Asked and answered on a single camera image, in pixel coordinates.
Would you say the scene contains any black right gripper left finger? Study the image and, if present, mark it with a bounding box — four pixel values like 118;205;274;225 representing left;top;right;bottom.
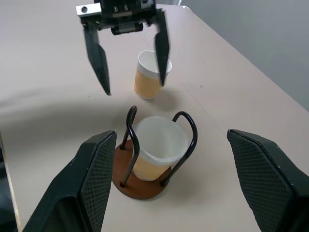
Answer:
23;130;118;232

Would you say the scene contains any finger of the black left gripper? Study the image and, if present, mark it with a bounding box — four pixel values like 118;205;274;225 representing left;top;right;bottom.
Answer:
147;9;172;87
81;22;112;96

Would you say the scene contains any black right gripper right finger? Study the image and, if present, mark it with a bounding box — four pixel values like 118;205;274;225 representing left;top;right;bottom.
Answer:
226;129;309;232

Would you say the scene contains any orange ripple paper cup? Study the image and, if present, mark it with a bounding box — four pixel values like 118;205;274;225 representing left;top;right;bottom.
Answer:
134;50;173;101
131;116;189;183

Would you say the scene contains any wooden cup holder wire frame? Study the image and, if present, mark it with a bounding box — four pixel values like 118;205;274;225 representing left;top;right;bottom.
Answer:
111;105;199;201

